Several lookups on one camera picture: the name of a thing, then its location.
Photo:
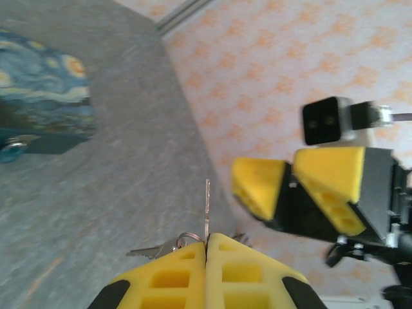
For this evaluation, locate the starry night tin box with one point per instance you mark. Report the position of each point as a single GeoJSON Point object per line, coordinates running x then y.
{"type": "Point", "coordinates": [42, 90]}

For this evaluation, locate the silver key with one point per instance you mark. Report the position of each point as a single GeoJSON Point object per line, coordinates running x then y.
{"type": "Point", "coordinates": [207, 209]}
{"type": "Point", "coordinates": [151, 251]}

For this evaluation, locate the blue padlock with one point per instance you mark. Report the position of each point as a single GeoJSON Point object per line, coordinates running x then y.
{"type": "Point", "coordinates": [11, 153]}

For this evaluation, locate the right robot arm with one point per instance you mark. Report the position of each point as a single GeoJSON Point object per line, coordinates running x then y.
{"type": "Point", "coordinates": [402, 296]}

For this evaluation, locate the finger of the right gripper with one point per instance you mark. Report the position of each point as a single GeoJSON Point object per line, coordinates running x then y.
{"type": "Point", "coordinates": [334, 174]}
{"type": "Point", "coordinates": [257, 183]}

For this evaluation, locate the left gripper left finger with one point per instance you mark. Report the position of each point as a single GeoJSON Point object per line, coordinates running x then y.
{"type": "Point", "coordinates": [174, 280]}

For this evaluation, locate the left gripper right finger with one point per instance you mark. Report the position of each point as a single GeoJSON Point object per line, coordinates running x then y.
{"type": "Point", "coordinates": [238, 277]}

